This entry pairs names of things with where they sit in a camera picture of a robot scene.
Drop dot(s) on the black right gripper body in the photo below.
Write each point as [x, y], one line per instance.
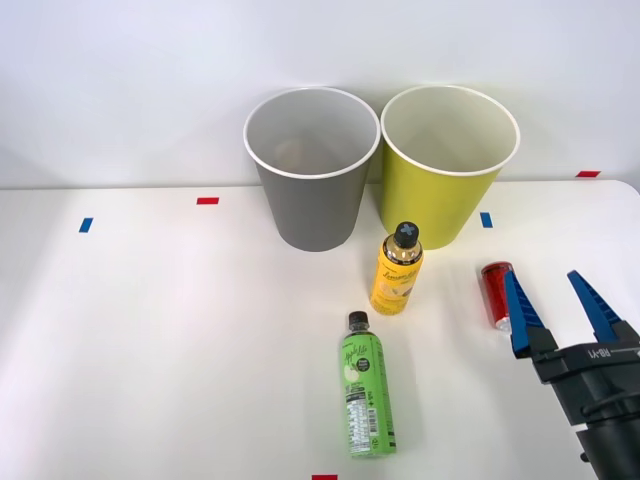
[595, 380]

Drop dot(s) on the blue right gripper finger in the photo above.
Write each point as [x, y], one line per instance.
[602, 312]
[524, 320]

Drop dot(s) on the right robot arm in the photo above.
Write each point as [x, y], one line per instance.
[617, 450]

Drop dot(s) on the red drink can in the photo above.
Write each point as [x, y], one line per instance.
[495, 295]

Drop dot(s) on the yellow label plastic bottle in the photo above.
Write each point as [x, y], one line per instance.
[395, 285]

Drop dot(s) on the yellow-green plastic waste bin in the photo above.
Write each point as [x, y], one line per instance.
[435, 205]

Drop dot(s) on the green label plastic bottle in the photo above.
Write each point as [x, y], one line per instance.
[367, 395]

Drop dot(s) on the grey plastic waste bin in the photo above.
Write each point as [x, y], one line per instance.
[312, 210]

